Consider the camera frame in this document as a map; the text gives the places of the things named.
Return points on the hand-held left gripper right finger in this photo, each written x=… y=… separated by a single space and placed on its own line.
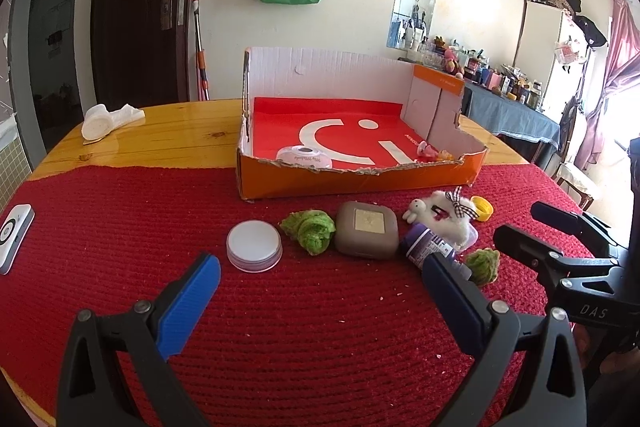
x=446 y=298

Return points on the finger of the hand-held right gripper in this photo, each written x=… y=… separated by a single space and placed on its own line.
x=525 y=247
x=555 y=216

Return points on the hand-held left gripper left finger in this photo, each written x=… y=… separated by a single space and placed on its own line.
x=192 y=302

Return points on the white plush bunny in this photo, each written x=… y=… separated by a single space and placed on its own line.
x=450 y=219

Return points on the brown square case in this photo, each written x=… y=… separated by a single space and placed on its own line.
x=366 y=232

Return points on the green knitted leaf toy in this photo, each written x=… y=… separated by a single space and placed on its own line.
x=484 y=267
x=309 y=232

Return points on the orange white cardboard box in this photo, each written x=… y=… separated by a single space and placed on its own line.
x=350 y=72

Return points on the wooden chair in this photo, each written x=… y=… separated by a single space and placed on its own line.
x=575 y=182

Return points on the yellow cap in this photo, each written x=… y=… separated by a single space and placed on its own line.
x=483 y=208

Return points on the purple bottle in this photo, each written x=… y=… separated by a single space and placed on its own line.
x=424 y=244

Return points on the white round jar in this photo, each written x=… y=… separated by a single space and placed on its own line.
x=254 y=244

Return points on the table with blue cloth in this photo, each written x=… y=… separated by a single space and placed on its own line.
x=515 y=119

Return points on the red knitted mat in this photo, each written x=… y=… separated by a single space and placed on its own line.
x=310 y=332

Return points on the small yellow toy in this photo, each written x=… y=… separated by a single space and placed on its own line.
x=445 y=155

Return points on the small pink toy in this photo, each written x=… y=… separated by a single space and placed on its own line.
x=425 y=150

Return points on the pink curtain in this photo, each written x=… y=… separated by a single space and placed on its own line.
x=617 y=72

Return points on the cluttered side table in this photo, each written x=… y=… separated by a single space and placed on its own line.
x=480 y=69

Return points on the white round device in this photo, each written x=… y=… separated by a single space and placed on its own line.
x=304 y=157

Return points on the dark hanging clothing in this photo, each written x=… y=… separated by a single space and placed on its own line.
x=590 y=31

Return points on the white power bank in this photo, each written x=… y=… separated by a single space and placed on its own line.
x=14 y=234

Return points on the white rolled cloth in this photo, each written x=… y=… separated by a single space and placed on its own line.
x=105 y=121

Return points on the dark brown door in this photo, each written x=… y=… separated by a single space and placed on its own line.
x=130 y=57

